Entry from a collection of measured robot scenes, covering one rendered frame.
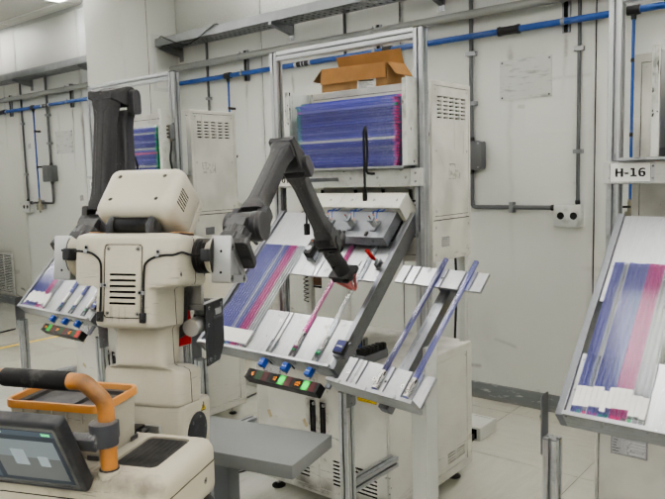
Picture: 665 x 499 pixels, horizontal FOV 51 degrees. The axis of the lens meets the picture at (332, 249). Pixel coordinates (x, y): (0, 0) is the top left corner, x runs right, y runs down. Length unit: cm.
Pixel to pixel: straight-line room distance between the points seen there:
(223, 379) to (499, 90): 225
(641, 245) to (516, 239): 189
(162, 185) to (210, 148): 210
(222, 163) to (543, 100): 179
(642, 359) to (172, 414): 121
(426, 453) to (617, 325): 70
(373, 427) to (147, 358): 120
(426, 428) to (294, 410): 86
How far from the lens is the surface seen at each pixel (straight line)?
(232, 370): 402
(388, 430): 267
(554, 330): 407
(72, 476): 142
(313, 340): 247
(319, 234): 231
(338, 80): 324
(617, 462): 231
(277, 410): 303
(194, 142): 375
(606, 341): 205
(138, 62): 572
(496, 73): 414
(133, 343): 177
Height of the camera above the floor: 136
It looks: 6 degrees down
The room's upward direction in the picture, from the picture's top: 2 degrees counter-clockwise
